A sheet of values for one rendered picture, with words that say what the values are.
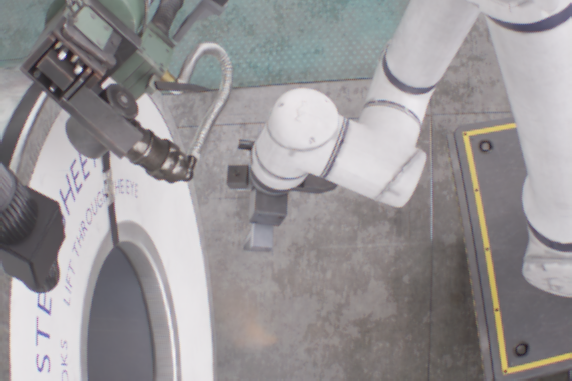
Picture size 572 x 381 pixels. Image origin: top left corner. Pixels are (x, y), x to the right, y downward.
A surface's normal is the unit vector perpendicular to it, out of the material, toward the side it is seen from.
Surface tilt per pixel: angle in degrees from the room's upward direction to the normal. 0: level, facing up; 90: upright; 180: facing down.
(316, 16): 0
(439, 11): 86
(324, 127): 23
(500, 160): 0
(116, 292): 61
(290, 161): 90
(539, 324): 0
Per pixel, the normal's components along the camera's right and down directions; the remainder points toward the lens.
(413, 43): -0.71, 0.59
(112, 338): -0.18, 0.09
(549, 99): -0.20, 0.84
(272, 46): -0.18, -0.51
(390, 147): 0.22, -0.39
